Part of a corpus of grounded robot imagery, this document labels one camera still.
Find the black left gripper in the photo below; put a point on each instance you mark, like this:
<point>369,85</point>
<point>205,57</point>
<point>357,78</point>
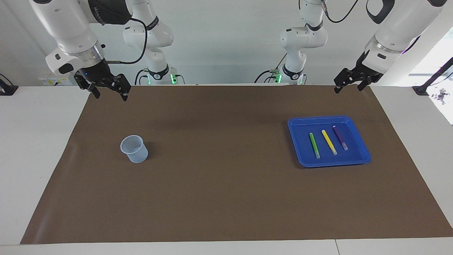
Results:
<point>368,69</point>

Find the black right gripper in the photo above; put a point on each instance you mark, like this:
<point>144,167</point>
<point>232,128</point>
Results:
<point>99,72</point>

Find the purple pen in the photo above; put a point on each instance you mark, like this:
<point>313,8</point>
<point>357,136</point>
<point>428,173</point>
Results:
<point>339,137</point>

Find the yellow pen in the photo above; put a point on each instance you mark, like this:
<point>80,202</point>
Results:
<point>329,142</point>

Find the green pen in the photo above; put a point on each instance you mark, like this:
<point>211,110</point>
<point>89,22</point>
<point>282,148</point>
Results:
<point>314,145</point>

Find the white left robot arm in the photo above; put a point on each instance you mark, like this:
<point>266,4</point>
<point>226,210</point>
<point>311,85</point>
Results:
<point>400,28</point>

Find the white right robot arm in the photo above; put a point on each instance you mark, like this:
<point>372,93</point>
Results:
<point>70,28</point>

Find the white socket box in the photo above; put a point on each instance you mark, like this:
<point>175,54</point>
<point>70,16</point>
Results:
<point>53,82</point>

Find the blue plastic tray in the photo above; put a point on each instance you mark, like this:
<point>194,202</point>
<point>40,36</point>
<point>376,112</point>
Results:
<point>350,159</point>

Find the translucent plastic cup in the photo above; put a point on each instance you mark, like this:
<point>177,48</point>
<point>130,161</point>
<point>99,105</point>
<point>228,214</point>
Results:
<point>136,156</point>

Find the black table clamp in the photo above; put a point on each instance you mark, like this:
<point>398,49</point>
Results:
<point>9,90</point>

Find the brown table mat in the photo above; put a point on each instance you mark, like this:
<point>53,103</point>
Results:
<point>226,198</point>

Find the black camera stand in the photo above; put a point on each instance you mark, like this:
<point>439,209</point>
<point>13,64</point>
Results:
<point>421,89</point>

